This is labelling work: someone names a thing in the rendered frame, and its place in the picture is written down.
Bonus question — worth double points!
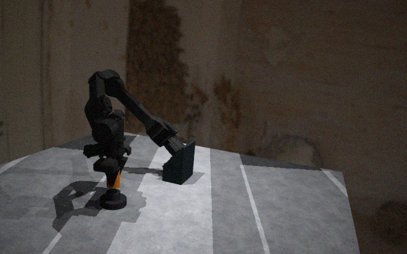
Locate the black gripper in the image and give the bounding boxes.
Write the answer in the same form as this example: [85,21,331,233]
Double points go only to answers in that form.
[93,136,132,187]

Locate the orange tapered knob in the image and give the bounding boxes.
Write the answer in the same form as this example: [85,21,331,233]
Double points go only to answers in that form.
[107,170,120,189]

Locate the black round pedestal with short shaft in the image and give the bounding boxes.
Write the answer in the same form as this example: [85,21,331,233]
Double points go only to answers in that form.
[100,188,127,210]

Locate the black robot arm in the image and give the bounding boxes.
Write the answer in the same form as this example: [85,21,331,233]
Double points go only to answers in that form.
[83,69,185,158]

